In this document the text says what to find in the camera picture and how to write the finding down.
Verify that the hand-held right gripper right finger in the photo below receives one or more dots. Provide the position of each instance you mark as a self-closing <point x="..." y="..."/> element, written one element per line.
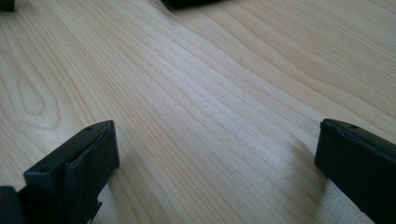
<point x="361" y="161"/>

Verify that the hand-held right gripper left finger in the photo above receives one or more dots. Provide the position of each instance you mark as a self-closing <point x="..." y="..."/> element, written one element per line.
<point x="71" y="174"/>

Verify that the dark cloth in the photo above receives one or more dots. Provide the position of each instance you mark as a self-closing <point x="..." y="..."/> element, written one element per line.
<point x="6" y="4"/>

